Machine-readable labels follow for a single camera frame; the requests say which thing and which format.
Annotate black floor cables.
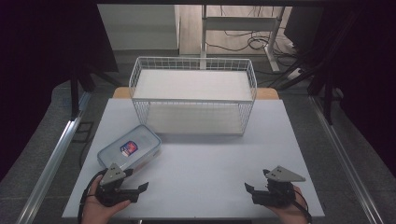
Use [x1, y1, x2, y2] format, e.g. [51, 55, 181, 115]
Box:
[205, 5, 298, 68]

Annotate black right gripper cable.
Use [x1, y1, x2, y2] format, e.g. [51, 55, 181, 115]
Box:
[290, 188, 314, 224]

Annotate white wire basket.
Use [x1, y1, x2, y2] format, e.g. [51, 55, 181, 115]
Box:
[128, 56, 259, 137]

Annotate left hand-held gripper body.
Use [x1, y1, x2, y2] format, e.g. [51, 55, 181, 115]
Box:
[94, 162, 140, 208]

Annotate person's left hand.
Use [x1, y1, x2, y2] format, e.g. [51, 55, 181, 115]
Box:
[80, 175, 133, 224]

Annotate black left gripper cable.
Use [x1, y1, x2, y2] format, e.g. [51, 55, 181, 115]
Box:
[77, 168, 108, 224]

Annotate white cabinet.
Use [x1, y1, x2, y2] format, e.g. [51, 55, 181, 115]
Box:
[96, 4, 182, 51]

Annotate aluminium rail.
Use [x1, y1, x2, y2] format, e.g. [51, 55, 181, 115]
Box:
[308, 93, 387, 224]
[14, 91, 92, 224]

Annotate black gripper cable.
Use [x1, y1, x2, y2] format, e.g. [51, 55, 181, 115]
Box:
[77, 168, 108, 224]
[290, 188, 314, 224]

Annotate black metal stand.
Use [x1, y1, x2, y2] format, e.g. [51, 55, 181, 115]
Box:
[68, 60, 122, 121]
[269, 43, 347, 126]

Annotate dark box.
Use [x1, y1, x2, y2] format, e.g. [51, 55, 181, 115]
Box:
[283, 6, 325, 54]

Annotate white desk frame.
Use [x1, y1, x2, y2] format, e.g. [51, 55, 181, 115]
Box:
[200, 4, 287, 74]

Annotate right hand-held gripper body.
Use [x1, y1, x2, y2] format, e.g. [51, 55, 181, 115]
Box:
[251, 165, 307, 208]

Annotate black floor bracket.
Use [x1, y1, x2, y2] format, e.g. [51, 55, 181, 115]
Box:
[72, 120, 95, 145]

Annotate clear plastic food container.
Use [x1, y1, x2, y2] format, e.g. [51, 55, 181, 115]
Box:
[96, 123, 163, 173]

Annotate black curtain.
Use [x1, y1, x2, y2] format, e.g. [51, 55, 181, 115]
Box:
[306, 0, 396, 179]
[0, 0, 120, 183]

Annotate person's right hand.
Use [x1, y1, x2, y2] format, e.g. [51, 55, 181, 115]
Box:
[265, 185, 313, 224]

